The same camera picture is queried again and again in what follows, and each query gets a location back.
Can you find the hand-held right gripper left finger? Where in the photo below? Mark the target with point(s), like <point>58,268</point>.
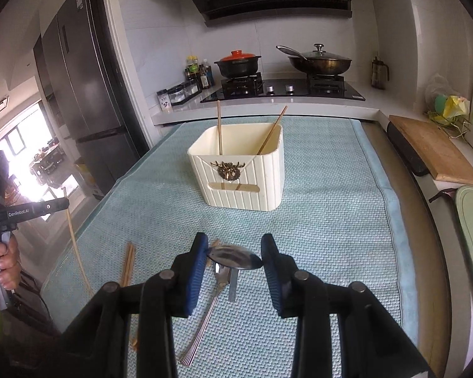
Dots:
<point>195,277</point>

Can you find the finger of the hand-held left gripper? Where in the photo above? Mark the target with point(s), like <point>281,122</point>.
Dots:
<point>53,206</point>

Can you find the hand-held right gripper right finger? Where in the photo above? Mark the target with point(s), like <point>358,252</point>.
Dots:
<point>270,277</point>

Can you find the metal spoon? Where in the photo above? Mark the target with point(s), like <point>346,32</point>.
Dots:
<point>232,287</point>
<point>234,258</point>

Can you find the wooden chopstick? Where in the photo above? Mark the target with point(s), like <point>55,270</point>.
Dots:
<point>130,267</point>
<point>271,130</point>
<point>124,267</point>
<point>219,126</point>
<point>76,244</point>
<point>216,242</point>

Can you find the metal fork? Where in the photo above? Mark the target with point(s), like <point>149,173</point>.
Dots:
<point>205,319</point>

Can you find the cream ribbed utensil holder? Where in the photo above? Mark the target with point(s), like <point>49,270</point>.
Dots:
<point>240,173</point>

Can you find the person's left hand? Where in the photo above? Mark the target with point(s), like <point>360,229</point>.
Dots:
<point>10,267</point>

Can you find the teal woven table mat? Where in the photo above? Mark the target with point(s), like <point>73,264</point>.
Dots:
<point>319,224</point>

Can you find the dark grey refrigerator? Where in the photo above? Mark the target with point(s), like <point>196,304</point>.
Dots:
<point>86,86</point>

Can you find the white cap spice jar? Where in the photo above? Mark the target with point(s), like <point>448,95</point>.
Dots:
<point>164,100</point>

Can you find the white kitchen counter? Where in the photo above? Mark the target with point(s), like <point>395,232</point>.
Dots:
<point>189,112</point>

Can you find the clear spice container set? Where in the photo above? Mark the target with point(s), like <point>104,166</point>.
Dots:
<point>185,92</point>

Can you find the black flat tray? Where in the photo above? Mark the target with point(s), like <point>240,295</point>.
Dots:
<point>406,153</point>

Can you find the black gas stove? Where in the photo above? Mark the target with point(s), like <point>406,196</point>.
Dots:
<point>283,88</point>

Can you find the yellow cap sauce bottle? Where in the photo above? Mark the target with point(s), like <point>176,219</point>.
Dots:
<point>192,67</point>

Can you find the dark soy sauce bottle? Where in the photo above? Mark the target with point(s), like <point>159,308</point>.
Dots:
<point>205,78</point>

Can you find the wooden cutting board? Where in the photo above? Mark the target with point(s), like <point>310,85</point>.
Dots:
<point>433,149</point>

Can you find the black clay pot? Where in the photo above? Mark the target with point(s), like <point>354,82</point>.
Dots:
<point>236,69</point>

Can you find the dark metal wok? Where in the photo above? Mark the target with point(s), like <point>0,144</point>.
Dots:
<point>323,67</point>

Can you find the orange pot lid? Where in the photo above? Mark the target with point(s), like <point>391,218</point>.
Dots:
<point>239,56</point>

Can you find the glass wok lid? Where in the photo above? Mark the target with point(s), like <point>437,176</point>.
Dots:
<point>319,53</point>

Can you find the green sponge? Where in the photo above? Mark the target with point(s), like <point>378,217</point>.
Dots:
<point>440,103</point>

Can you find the clear plastic bag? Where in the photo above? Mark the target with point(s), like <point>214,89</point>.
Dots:
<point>433,86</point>

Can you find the yellow cloth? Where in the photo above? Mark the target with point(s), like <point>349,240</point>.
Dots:
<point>457,106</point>

